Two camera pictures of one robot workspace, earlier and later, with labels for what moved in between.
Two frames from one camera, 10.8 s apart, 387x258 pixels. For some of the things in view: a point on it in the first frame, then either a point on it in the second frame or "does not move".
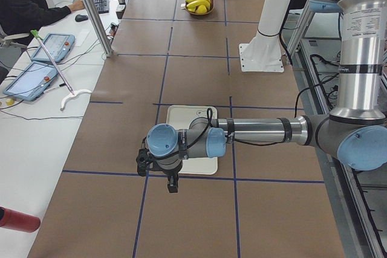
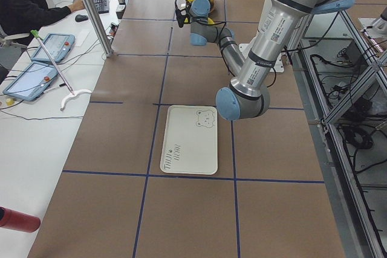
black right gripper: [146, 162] to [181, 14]
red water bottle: [18, 221] does not move
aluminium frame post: [91, 11] does not move
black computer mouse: [81, 17] does not move
